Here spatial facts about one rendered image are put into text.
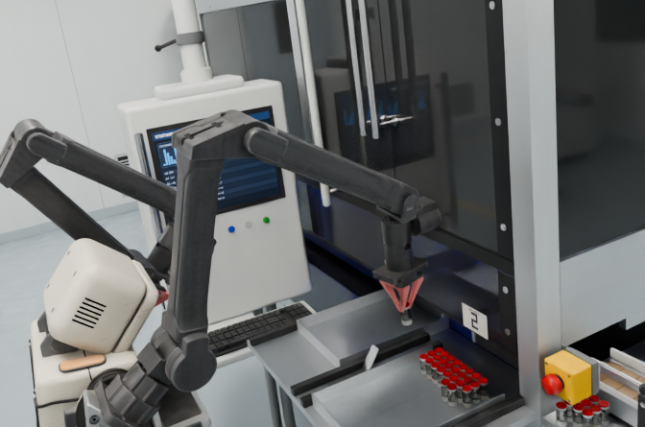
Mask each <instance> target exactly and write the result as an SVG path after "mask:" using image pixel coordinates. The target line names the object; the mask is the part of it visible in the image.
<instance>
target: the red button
mask: <svg viewBox="0 0 645 427"><path fill-rule="evenodd" d="M541 385H542V387H543V389H544V390H545V392H546V393H548V394H549V395H553V396H555V395H558V394H560V393H561V392H562V384H561V381H560V379H559V378H558V377H557V376H556V375H554V374H552V373H549V374H547V375H545V376H543V378H542V380H541Z"/></svg>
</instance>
